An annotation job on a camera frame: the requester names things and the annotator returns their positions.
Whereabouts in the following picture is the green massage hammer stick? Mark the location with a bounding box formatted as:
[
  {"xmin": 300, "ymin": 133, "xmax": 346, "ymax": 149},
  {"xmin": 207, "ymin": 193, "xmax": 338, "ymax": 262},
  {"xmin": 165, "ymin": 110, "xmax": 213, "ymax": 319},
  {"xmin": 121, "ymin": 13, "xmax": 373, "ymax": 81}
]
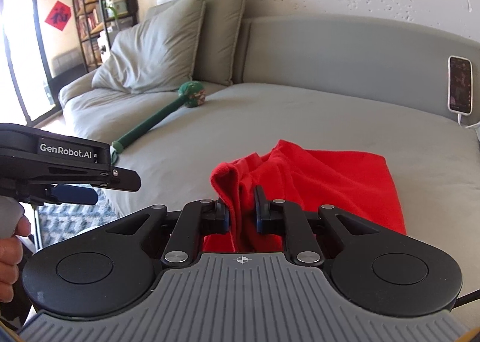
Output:
[{"xmin": 111, "ymin": 81, "xmax": 206, "ymax": 164}]

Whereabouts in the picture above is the grey sofa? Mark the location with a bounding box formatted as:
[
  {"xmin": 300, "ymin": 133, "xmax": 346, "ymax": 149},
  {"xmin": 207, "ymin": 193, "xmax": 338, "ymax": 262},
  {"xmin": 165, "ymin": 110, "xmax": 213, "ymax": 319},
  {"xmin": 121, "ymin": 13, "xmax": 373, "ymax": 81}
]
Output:
[{"xmin": 58, "ymin": 15, "xmax": 479, "ymax": 290}]

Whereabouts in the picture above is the black bookshelf with books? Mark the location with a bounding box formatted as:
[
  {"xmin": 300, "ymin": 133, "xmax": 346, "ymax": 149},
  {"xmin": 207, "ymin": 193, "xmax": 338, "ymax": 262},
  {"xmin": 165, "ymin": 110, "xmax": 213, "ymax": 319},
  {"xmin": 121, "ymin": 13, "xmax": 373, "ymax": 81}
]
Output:
[{"xmin": 72, "ymin": 0, "xmax": 138, "ymax": 71}]

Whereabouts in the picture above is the smartphone in white case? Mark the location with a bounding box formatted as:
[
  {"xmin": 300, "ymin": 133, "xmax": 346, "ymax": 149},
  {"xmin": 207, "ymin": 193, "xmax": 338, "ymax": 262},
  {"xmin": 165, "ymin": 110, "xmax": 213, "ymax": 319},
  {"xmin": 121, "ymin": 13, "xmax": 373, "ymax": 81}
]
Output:
[{"xmin": 448, "ymin": 56, "xmax": 473, "ymax": 116}]

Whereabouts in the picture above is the red diamond wall decoration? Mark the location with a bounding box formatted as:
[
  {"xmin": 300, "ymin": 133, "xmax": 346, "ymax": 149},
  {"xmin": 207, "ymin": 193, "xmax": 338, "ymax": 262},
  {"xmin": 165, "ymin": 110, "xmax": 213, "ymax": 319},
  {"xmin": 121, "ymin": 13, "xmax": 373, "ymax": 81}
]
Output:
[{"xmin": 45, "ymin": 1, "xmax": 72, "ymax": 31}]

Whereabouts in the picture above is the grey back pillow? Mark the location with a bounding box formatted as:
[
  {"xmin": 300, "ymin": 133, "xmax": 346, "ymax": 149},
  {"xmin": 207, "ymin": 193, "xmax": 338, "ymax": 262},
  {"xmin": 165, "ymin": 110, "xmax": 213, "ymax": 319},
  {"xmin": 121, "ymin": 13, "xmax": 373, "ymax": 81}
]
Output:
[{"xmin": 144, "ymin": 0, "xmax": 251, "ymax": 87}]

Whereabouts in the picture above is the large grey front pillow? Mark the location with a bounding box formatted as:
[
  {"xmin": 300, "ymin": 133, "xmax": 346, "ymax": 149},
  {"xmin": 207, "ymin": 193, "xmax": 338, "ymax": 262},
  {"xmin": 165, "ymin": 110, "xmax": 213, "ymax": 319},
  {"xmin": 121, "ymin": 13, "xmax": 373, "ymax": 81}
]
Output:
[{"xmin": 92, "ymin": 0, "xmax": 207, "ymax": 94}]

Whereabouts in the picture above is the red sweatshirt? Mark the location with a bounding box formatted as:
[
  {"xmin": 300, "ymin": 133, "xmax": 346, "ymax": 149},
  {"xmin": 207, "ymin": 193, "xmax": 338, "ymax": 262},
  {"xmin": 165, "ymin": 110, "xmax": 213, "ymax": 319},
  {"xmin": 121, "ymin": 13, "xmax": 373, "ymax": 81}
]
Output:
[{"xmin": 203, "ymin": 140, "xmax": 406, "ymax": 254}]

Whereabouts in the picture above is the blue white patterned rug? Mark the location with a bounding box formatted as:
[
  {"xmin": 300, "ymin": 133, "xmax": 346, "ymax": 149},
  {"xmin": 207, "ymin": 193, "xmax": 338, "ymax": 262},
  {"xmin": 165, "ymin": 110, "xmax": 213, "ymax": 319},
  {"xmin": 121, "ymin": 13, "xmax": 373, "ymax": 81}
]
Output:
[{"xmin": 34, "ymin": 188, "xmax": 118, "ymax": 249}]

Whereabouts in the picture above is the person's left hand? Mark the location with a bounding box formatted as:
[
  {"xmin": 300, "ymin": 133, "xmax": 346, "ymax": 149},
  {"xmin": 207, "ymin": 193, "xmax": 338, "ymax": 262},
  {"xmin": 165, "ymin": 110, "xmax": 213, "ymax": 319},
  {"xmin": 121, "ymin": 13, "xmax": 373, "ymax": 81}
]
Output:
[{"xmin": 0, "ymin": 216, "xmax": 31, "ymax": 303}]

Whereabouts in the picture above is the white charging cable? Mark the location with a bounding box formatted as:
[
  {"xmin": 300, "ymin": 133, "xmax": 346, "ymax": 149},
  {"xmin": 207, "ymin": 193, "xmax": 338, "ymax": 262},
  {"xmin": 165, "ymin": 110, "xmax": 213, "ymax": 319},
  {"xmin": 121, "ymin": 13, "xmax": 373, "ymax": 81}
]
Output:
[{"xmin": 456, "ymin": 112, "xmax": 480, "ymax": 130}]

